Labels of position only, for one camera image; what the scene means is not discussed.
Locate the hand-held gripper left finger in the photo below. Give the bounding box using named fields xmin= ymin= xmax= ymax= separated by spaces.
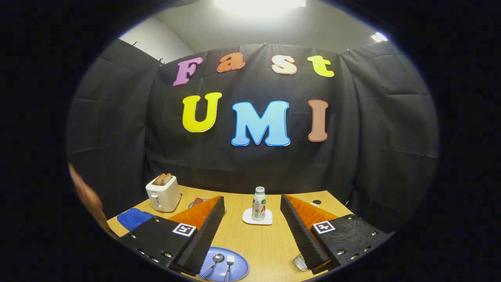
xmin=117 ymin=196 xmax=226 ymax=277

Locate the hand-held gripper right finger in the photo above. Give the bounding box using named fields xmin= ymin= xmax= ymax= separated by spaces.
xmin=279 ymin=194 xmax=392 ymax=275

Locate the spoon with blue checked handle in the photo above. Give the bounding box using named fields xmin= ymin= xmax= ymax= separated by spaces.
xmin=200 ymin=253 xmax=225 ymax=279

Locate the fork with blue checked handle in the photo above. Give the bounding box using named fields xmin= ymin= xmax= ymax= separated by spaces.
xmin=224 ymin=255 xmax=235 ymax=282

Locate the oval food plate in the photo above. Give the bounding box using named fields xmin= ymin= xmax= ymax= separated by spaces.
xmin=187 ymin=197 xmax=214 ymax=210

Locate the white square coaster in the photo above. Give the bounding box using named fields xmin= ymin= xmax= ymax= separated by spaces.
xmin=242 ymin=208 xmax=273 ymax=226

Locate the blue round plate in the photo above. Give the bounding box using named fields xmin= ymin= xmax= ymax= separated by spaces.
xmin=199 ymin=247 xmax=250 ymax=282

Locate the white drink bottle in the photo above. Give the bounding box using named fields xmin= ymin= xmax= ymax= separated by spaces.
xmin=252 ymin=186 xmax=267 ymax=222

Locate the white toaster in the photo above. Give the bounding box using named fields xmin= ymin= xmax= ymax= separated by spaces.
xmin=146 ymin=175 xmax=182 ymax=213

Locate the blue folded cloth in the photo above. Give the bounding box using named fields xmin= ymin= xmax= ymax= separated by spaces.
xmin=117 ymin=208 xmax=155 ymax=232

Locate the black backdrop cloth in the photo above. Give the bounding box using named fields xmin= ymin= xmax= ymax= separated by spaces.
xmin=67 ymin=38 xmax=440 ymax=235

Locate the large ceiling light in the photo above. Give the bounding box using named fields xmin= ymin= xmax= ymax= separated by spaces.
xmin=213 ymin=0 xmax=306 ymax=17

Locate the metal wire cutlery rack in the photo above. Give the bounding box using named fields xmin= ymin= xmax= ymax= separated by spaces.
xmin=293 ymin=254 xmax=310 ymax=272

